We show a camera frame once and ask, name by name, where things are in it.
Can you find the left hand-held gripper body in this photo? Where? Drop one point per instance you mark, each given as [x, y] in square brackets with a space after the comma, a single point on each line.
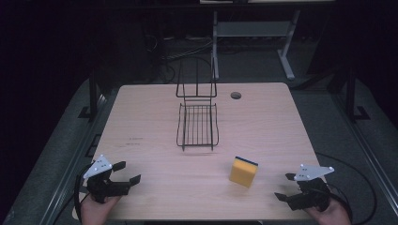
[101, 187]

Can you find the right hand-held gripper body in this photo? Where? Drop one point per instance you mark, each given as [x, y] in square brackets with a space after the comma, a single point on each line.
[313, 195]

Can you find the yellow sponge with dark pad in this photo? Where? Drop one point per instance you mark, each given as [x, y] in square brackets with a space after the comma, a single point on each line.
[242, 173]

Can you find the person's left hand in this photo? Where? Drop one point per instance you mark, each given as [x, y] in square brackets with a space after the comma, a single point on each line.
[94, 212]

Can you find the person's right hand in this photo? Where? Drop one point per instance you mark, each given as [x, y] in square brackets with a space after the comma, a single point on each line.
[334, 217]

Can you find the grey table grommet hole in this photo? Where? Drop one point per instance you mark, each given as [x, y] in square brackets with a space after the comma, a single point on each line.
[236, 95]

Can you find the aluminium frame rail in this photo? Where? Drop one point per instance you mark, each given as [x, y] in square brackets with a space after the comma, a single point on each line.
[70, 170]
[375, 165]

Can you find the black upright post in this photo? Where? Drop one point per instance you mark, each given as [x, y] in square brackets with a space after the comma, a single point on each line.
[93, 93]
[351, 93]

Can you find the grey metal desk frame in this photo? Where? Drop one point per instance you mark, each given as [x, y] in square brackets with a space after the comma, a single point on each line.
[250, 29]

